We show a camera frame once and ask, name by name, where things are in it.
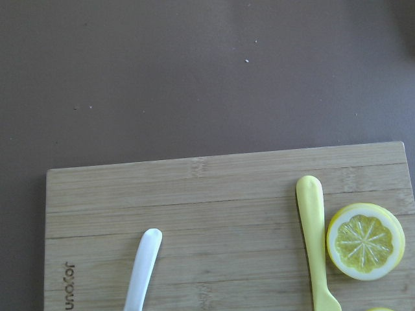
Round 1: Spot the white ceramic spoon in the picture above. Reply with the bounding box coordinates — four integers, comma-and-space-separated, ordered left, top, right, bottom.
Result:
123, 228, 163, 310

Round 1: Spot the bamboo cutting board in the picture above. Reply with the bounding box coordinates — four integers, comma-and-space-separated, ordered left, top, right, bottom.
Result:
44, 142, 414, 310

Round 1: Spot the yellow plastic knife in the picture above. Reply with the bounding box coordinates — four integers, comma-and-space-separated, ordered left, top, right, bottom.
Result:
296, 176, 342, 310

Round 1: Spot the lower lemon slice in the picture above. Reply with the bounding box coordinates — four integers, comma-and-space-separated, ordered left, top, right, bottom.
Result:
326, 203, 405, 281

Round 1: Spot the lemon slice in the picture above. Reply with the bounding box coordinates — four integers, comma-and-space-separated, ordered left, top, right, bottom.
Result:
366, 307, 394, 311
326, 203, 405, 281

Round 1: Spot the upper lemon slice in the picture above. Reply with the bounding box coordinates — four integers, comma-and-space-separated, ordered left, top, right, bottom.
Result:
366, 307, 394, 311

